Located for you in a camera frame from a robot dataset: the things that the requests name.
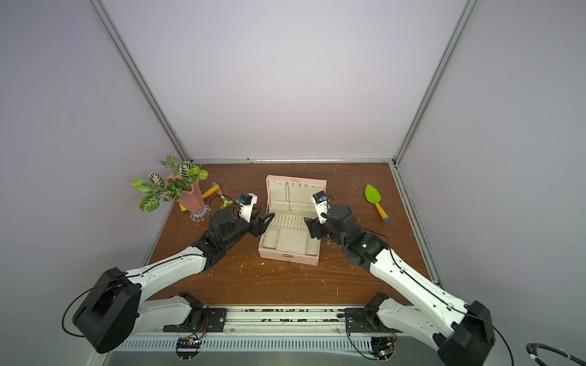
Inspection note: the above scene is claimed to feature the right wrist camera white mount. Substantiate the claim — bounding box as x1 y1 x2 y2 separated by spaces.
311 191 329 224

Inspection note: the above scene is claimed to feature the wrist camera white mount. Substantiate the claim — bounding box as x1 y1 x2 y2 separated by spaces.
237 193 258 223
311 191 329 224

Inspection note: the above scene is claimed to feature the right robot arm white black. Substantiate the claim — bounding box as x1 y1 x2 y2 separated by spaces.
304 205 500 365

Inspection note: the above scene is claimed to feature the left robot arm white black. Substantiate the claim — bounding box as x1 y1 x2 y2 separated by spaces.
72 209 275 354

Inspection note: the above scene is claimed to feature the pink jewelry box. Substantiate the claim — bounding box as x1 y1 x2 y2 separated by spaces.
258 175 327 265

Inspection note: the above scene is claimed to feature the green toy trowel yellow handle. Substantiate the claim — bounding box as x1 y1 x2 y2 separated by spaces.
364 185 390 222

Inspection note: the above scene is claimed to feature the black left camera cable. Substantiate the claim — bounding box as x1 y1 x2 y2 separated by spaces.
208 194 241 216

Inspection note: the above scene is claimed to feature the aluminium mounting rail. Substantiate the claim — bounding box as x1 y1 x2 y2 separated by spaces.
98 304 475 339

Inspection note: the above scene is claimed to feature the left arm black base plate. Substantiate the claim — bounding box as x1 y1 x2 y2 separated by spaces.
163 292 227 333

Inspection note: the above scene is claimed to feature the circuit board connector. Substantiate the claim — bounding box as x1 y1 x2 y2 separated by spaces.
370 336 396 361
175 336 203 362

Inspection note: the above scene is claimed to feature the black cable loop bottom right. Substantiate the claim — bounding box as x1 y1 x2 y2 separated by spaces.
525 342 586 366

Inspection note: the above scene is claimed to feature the yellow green toy rake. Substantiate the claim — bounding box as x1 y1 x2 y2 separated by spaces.
179 182 237 213

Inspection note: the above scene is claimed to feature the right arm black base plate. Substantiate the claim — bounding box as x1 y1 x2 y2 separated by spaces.
337 293 395 333

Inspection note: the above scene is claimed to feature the potted plant pink vase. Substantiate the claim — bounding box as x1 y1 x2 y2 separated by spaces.
131 153 212 222

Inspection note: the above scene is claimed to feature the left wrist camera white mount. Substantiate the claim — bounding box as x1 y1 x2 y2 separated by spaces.
237 193 258 223

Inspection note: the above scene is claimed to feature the right circuit board connector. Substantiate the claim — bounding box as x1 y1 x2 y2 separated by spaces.
370 336 396 361

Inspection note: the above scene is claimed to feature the left circuit board connector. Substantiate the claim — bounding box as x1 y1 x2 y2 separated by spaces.
175 336 203 362

